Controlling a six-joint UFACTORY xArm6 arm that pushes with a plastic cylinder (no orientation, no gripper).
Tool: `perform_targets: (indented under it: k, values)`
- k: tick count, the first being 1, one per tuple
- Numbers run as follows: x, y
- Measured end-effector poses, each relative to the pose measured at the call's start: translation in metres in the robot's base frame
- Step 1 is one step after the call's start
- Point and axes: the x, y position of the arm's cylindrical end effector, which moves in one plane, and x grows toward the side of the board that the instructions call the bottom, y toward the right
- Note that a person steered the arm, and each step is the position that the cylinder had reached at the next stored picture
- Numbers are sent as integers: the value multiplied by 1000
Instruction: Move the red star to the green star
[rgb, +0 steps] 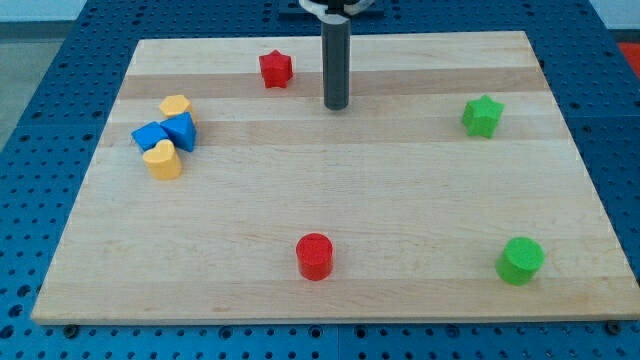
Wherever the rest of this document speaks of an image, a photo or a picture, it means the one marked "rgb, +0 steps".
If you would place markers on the red star block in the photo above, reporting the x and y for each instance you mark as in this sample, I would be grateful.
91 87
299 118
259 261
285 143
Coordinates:
276 69

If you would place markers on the green star block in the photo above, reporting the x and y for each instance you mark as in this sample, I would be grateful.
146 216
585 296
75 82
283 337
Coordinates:
481 116

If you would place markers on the red cylinder block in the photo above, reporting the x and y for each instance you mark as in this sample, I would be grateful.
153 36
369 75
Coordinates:
314 252

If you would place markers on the wooden board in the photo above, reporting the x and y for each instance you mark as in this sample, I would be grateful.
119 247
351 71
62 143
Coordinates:
418 211

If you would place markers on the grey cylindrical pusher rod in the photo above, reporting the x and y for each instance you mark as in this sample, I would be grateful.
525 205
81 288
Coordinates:
335 36

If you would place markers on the blue triangle block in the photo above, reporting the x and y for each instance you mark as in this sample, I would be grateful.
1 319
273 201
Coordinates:
181 131

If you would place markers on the yellow heart block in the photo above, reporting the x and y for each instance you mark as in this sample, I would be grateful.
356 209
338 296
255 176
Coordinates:
162 161

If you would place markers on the yellow hexagon block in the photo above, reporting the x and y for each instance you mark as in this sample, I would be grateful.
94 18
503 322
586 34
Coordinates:
174 105

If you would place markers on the blue cube block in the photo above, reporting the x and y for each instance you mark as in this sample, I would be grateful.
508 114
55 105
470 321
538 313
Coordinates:
147 136

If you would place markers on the green cylinder block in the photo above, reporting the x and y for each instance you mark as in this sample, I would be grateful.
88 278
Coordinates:
519 261

